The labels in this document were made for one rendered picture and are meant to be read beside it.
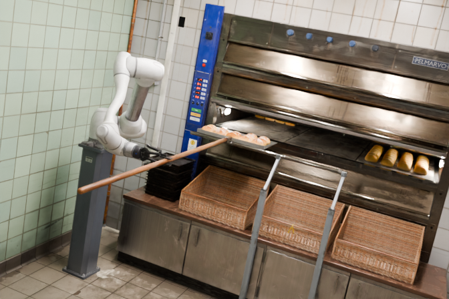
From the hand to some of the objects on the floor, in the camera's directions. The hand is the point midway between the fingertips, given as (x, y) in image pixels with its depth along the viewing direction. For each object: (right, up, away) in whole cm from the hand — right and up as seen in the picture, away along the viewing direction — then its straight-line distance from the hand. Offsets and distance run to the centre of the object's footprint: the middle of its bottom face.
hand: (166, 160), depth 304 cm
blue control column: (+24, -78, +250) cm, 263 cm away
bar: (+40, -112, +93) cm, 151 cm away
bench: (+64, -114, +106) cm, 169 cm away
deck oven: (+112, -101, +219) cm, 266 cm away
